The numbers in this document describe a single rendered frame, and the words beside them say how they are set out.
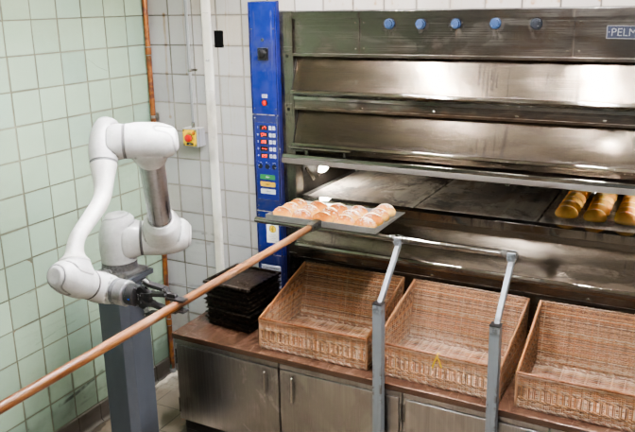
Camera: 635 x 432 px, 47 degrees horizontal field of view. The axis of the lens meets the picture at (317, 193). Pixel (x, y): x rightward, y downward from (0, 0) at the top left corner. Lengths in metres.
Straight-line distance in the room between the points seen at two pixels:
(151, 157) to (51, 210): 1.01
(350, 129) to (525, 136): 0.83
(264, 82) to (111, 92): 0.80
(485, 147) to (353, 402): 1.25
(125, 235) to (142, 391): 0.74
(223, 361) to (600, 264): 1.77
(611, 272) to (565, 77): 0.85
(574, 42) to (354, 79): 0.99
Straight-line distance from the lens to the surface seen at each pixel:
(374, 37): 3.45
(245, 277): 3.75
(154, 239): 3.21
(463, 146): 3.33
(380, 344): 3.08
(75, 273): 2.50
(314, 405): 3.45
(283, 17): 3.64
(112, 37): 3.95
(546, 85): 3.22
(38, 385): 2.08
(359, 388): 3.29
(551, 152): 3.25
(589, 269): 3.36
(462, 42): 3.31
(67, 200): 3.77
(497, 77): 3.27
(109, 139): 2.80
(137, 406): 3.55
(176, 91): 4.05
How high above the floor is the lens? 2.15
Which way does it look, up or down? 15 degrees down
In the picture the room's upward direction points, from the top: 1 degrees counter-clockwise
